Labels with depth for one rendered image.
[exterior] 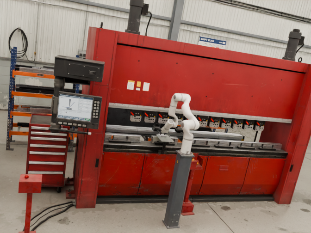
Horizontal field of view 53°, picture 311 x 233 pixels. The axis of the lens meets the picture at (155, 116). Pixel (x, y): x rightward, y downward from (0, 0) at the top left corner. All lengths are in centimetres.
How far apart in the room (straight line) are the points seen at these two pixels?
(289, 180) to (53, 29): 606
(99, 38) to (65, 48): 450
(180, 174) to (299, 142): 226
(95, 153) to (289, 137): 311
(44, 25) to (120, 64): 437
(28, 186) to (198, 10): 707
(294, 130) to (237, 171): 113
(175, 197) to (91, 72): 183
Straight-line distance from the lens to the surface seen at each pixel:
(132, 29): 406
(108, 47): 373
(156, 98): 419
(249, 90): 481
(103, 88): 379
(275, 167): 544
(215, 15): 941
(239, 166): 502
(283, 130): 557
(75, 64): 333
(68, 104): 339
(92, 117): 340
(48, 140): 431
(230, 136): 521
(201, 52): 431
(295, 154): 545
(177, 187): 394
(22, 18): 813
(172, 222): 418
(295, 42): 525
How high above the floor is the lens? 228
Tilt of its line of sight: 14 degrees down
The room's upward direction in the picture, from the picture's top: 10 degrees clockwise
